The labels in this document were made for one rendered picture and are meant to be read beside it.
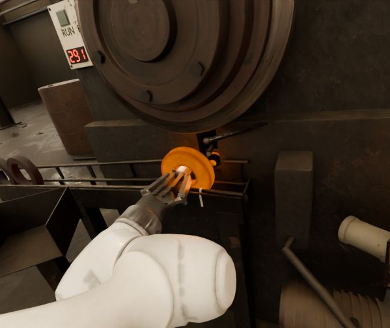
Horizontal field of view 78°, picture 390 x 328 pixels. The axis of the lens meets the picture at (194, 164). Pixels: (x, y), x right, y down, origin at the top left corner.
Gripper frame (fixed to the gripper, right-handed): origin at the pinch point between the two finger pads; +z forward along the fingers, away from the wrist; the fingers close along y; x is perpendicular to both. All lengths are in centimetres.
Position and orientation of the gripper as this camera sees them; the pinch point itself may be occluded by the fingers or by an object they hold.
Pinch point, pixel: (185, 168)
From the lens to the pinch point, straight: 68.1
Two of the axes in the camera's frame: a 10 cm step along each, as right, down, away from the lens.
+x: -1.9, -8.5, -4.9
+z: 4.0, -5.2, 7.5
